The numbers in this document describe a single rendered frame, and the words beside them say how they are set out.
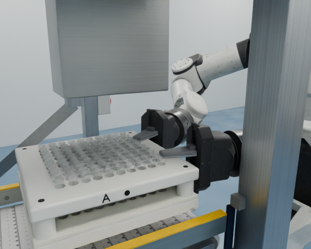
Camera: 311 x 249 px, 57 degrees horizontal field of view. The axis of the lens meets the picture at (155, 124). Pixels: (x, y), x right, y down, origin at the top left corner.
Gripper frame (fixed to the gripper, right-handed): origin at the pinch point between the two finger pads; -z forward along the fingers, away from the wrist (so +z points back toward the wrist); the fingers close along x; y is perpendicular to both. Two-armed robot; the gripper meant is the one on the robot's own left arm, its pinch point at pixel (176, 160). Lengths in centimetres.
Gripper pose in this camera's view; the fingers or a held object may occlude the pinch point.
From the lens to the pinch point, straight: 50.8
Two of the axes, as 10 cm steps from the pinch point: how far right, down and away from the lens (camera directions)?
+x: -0.2, 9.7, 2.4
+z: 9.3, -0.7, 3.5
